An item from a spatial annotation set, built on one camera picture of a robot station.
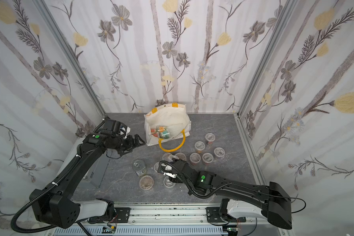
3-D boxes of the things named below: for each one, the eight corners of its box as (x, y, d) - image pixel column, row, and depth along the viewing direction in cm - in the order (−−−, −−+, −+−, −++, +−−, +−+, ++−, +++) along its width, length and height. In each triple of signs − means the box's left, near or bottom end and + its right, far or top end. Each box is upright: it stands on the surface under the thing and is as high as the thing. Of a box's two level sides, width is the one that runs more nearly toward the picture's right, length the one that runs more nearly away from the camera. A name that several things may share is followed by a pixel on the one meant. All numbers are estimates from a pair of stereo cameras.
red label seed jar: (195, 153, 99) (195, 149, 95) (194, 145, 103) (195, 140, 99) (204, 153, 99) (205, 149, 95) (203, 145, 103) (204, 140, 99)
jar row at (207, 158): (202, 166, 93) (203, 162, 89) (201, 156, 97) (202, 152, 93) (212, 166, 93) (214, 162, 89) (211, 156, 97) (212, 152, 93)
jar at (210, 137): (205, 145, 103) (206, 141, 99) (204, 137, 108) (205, 132, 103) (214, 145, 103) (216, 141, 99) (213, 137, 108) (214, 133, 103)
